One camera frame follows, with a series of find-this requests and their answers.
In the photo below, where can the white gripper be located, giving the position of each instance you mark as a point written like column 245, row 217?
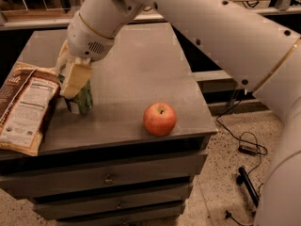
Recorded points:
column 85, row 41

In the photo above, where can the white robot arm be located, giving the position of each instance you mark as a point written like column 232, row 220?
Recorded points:
column 262, row 56

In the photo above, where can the brown chip bag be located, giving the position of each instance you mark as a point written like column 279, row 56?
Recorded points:
column 27, row 103

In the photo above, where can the black power adapter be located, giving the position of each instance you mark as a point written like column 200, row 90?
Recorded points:
column 247, row 150

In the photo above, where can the grey drawer cabinet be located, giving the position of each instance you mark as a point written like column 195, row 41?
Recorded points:
column 152, row 175

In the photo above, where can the top drawer knob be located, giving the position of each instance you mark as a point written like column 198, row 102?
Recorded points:
column 108, row 180

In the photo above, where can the black metal leg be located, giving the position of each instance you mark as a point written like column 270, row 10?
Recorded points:
column 243, row 179

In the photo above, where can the green soda can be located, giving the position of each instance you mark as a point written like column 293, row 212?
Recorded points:
column 82, row 103

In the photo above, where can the red apple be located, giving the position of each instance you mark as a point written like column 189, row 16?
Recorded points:
column 159, row 119

